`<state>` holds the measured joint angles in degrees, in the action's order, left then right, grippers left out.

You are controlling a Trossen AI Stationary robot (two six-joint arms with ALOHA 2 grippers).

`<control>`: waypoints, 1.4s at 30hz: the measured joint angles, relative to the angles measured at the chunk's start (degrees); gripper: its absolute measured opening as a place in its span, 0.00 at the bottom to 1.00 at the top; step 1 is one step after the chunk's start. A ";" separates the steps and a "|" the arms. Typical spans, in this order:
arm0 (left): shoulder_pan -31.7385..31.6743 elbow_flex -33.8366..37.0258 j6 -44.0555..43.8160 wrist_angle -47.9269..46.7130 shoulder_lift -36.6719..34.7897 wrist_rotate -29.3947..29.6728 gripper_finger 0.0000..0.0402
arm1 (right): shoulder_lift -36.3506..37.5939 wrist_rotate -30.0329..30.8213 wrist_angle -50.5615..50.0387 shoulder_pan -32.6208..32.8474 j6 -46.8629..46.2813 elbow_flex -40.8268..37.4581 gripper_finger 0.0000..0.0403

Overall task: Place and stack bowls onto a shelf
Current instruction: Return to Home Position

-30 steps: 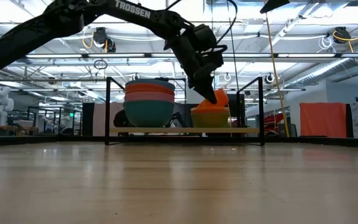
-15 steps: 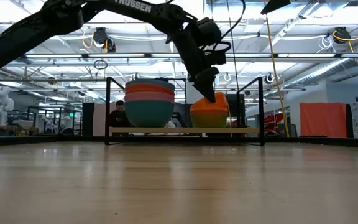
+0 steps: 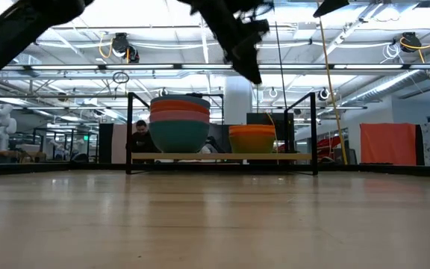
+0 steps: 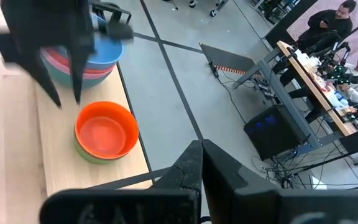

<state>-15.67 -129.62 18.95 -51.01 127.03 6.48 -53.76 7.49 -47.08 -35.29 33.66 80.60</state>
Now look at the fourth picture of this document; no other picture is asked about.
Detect black floor cable tangle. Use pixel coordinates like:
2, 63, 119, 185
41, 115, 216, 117
252, 146, 358, 191

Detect blue bowl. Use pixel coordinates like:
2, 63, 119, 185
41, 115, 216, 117
57, 14, 124, 71

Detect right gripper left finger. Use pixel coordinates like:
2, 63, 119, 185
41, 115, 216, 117
152, 139, 203, 218

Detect orange translucent bowl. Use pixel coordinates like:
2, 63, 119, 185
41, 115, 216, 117
75, 101, 140, 160

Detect black serrated floor panel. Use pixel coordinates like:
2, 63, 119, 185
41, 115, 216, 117
199, 42, 260, 77

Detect wheeled chair base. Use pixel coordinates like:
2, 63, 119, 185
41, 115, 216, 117
187, 0, 229, 18

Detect pink bowl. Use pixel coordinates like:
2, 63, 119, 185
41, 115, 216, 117
40, 49, 115, 80

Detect black computer tower blue lights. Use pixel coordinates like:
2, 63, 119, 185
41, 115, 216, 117
243, 104, 311, 161

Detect teal bowl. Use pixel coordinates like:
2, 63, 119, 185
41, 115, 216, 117
40, 60, 113, 90

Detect wooden workbench with metal legs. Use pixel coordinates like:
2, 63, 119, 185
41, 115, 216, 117
231, 40, 358, 156

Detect white paper sheet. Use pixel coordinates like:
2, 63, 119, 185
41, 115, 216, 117
308, 175, 328, 190

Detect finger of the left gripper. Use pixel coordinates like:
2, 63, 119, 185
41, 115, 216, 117
9, 52, 62, 109
68, 49, 94, 105

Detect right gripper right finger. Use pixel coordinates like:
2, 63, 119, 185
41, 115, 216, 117
202, 139, 281, 224

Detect green translucent bowl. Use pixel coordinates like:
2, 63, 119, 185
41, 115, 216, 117
73, 133, 131, 166

